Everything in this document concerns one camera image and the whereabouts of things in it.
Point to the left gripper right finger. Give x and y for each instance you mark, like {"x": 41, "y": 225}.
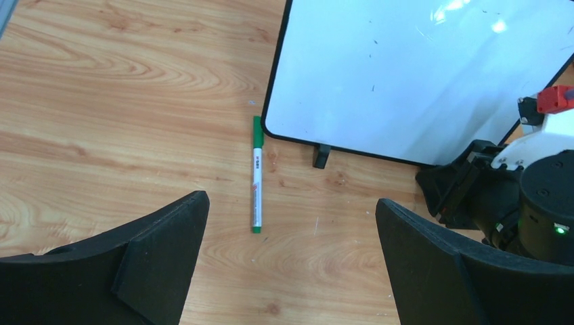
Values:
{"x": 441, "y": 277}

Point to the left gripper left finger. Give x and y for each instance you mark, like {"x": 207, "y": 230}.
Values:
{"x": 137, "y": 273}

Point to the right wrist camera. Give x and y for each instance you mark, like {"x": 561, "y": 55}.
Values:
{"x": 544, "y": 135}

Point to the green whiteboard marker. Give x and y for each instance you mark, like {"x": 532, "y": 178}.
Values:
{"x": 257, "y": 154}

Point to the white whiteboard black frame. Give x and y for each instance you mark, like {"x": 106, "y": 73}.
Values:
{"x": 414, "y": 81}

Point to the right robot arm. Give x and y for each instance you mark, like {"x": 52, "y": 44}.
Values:
{"x": 527, "y": 211}

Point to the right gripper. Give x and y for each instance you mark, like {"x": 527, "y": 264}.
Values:
{"x": 445, "y": 187}

